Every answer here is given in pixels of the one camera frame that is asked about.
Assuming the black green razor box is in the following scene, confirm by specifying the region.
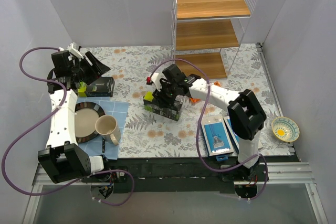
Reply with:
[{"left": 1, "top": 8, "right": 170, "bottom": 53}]
[
  {"left": 143, "top": 91, "right": 183, "bottom": 121},
  {"left": 77, "top": 77, "right": 115, "bottom": 97}
]

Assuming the orange BIC razor pack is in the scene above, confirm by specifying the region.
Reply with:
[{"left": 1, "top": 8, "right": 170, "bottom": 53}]
[{"left": 189, "top": 81, "right": 222, "bottom": 104}]

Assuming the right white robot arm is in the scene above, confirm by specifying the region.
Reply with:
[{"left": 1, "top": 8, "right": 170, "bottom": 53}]
[{"left": 146, "top": 64, "right": 267, "bottom": 181}]

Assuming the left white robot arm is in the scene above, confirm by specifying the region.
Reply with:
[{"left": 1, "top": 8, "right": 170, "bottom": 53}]
[{"left": 38, "top": 49, "right": 112, "bottom": 184}]

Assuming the dark rimmed ceramic plate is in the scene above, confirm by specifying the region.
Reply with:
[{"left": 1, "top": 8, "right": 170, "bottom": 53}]
[{"left": 75, "top": 102, "right": 105, "bottom": 144}]

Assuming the beige ceramic mug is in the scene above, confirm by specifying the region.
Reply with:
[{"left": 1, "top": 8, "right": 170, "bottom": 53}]
[{"left": 95, "top": 115, "right": 121, "bottom": 146}]

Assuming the floral table mat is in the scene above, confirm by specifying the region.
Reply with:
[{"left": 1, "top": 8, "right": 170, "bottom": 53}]
[{"left": 89, "top": 44, "right": 295, "bottom": 158}]

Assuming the blue Harry's razor box left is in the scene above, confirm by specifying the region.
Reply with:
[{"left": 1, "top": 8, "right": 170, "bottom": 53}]
[{"left": 201, "top": 114, "right": 234, "bottom": 156}]

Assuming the blue harry's razor box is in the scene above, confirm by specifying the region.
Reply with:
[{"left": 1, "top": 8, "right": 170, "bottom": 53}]
[
  {"left": 201, "top": 114, "right": 234, "bottom": 156},
  {"left": 224, "top": 116, "right": 239, "bottom": 154}
]

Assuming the dark knife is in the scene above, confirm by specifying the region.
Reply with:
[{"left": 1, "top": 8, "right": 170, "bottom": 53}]
[{"left": 102, "top": 139, "right": 106, "bottom": 153}]

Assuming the blue checked cloth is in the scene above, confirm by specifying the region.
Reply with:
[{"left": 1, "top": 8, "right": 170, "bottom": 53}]
[{"left": 77, "top": 97, "right": 129, "bottom": 160}]

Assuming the blue Harry's razor box right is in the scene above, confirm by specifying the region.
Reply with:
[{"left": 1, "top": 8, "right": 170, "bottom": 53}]
[{"left": 224, "top": 116, "right": 239, "bottom": 154}]

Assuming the yellow patterned bowl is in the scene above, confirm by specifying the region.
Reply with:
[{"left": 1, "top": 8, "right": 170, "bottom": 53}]
[{"left": 271, "top": 116, "right": 300, "bottom": 143}]

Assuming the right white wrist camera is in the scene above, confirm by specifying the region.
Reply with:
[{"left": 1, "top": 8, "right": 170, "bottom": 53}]
[{"left": 146, "top": 72, "right": 165, "bottom": 91}]

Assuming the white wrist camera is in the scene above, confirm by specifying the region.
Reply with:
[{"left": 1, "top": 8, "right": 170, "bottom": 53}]
[
  {"left": 66, "top": 42, "right": 92, "bottom": 66},
  {"left": 146, "top": 72, "right": 165, "bottom": 91}
]

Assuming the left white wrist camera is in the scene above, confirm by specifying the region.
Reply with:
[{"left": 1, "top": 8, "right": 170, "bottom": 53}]
[{"left": 66, "top": 42, "right": 92, "bottom": 66}]

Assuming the white wire wooden shelf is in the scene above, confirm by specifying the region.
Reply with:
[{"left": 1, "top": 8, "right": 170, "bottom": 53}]
[{"left": 171, "top": 0, "right": 258, "bottom": 79}]

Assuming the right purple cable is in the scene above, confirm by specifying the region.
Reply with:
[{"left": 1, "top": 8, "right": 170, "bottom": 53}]
[{"left": 150, "top": 58, "right": 269, "bottom": 201}]

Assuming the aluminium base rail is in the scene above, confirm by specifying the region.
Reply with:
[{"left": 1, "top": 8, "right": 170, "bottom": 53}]
[{"left": 33, "top": 157, "right": 327, "bottom": 223}]

